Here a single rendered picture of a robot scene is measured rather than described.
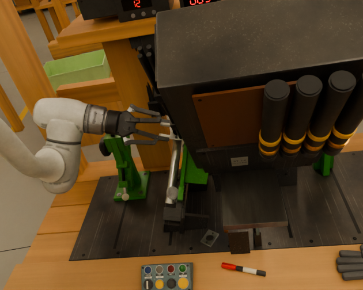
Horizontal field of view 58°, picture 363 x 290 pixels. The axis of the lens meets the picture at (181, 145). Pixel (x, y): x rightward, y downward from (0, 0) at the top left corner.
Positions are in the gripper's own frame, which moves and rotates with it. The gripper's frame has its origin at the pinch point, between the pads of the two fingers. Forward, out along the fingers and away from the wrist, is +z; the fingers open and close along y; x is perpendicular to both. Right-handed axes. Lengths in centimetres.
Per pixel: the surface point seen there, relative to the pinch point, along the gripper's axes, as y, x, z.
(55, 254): -47, 23, -34
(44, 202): -48, 189, -85
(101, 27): 27.3, -4.8, -25.6
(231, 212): -21.5, -17.1, 17.5
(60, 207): -33, 42, -39
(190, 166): -10.4, -6.7, 6.7
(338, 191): -11, 5, 61
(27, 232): -69, 168, -88
